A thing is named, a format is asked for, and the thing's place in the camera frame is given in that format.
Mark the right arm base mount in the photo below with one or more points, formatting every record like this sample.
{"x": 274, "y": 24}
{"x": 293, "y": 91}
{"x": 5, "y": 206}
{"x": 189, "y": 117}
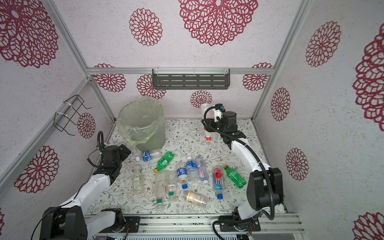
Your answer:
{"x": 228, "y": 224}

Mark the clear bottle green red cap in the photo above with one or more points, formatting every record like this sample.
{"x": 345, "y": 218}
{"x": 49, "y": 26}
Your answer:
{"x": 160, "y": 189}

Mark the clear bottle yellow label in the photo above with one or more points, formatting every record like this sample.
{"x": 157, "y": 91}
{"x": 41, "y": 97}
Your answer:
{"x": 194, "y": 199}

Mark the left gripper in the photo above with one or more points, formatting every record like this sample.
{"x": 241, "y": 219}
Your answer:
{"x": 124, "y": 154}

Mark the clear bottle pink label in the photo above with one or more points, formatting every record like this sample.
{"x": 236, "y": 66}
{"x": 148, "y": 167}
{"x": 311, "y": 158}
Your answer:
{"x": 202, "y": 169}

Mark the Pocari bottle white cap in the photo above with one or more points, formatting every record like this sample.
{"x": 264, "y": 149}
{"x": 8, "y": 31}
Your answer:
{"x": 192, "y": 169}

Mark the clear bottle pale label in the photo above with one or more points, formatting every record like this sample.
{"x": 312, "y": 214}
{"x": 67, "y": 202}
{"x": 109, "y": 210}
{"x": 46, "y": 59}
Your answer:
{"x": 137, "y": 180}

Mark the Pocari bottle blue cap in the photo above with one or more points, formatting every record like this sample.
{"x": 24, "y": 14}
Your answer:
{"x": 182, "y": 176}

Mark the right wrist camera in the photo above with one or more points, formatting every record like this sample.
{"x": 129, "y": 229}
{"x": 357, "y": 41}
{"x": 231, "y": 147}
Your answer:
{"x": 220, "y": 107}

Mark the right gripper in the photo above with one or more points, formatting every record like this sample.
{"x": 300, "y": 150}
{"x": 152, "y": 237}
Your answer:
{"x": 207, "y": 124}

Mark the green bottle yellow cap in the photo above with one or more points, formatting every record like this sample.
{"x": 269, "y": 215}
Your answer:
{"x": 164, "y": 161}

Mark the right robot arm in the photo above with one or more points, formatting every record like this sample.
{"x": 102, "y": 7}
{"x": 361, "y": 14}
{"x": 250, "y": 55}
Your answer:
{"x": 265, "y": 184}

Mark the clear bottle blue label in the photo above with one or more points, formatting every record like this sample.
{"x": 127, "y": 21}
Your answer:
{"x": 149, "y": 155}

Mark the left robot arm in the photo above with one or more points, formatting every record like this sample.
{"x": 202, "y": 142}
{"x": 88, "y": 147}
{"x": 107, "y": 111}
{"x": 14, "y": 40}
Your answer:
{"x": 68, "y": 221}

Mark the blue bottle red label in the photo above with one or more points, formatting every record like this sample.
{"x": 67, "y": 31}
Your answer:
{"x": 218, "y": 182}

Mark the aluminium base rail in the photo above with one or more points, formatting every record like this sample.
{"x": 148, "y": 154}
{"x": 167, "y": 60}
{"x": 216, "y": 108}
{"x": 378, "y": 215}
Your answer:
{"x": 159, "y": 225}

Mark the black wire wall rack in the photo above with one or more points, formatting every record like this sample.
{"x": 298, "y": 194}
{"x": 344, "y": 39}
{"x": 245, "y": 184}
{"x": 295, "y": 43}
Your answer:
{"x": 65, "y": 117}

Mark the clear plastic bin liner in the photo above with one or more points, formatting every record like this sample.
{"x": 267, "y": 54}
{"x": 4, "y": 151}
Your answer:
{"x": 135, "y": 126}

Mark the grey slotted wall shelf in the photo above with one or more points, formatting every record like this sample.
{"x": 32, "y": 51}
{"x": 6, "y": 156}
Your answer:
{"x": 194, "y": 79}

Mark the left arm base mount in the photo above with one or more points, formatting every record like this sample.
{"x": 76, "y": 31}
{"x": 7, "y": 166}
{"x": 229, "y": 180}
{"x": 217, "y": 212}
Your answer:
{"x": 130, "y": 224}

